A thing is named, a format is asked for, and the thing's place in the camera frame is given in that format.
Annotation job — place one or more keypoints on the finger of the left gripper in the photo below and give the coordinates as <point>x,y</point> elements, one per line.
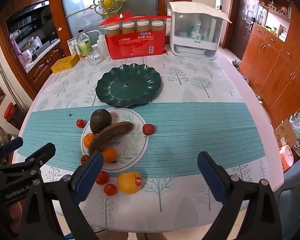
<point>10,147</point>
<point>30,167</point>

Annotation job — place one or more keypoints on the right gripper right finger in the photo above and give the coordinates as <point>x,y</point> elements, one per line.
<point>262,219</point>

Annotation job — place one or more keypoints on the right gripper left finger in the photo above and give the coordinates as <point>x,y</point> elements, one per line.
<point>39,220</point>

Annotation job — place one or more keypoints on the red cherry tomato large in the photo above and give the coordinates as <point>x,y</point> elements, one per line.
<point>102,178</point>

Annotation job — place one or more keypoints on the red cherry tomato small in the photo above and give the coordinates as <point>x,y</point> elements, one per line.
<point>110,190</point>

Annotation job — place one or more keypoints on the small yellow-orange tangerine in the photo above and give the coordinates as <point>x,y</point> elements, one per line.
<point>88,139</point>

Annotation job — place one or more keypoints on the brown overripe banana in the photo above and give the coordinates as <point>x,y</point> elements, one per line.
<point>109,133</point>

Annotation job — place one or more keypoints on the orange mandarin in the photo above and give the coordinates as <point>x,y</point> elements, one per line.
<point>109,155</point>

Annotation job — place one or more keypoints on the large yellow orange with sticker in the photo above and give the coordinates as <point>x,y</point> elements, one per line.
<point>129,182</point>

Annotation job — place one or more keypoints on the dark avocado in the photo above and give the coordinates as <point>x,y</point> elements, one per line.
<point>99,120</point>

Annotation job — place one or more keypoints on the tree print tablecloth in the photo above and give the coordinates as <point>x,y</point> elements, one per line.
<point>165,203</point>

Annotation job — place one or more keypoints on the yellow tin box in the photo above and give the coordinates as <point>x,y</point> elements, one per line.
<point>65,63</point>

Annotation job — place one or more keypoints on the white round printed placemat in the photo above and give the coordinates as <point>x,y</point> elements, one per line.
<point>130,147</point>

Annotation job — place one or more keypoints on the small silver can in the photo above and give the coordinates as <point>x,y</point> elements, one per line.
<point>78,51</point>

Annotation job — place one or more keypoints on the white small carton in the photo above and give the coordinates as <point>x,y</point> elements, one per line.
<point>71,45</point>

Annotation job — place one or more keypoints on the clear drinking glass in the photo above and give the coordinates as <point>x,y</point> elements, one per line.
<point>94,57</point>

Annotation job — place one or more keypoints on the clear bottle green label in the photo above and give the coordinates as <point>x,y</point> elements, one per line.
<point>84,43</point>

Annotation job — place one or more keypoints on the dark green scalloped plate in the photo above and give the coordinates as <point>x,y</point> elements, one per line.
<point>128,85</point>

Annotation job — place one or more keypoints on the white squeeze wash bottle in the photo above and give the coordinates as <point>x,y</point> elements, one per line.
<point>102,45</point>

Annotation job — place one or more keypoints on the red paper cup package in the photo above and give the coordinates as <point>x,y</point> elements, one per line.
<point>130,36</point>

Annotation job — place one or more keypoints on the wooden cabinet right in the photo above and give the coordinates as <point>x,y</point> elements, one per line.
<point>272,67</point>

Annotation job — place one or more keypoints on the white sterilizer cabinet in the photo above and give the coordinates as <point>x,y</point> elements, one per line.
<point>195,29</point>

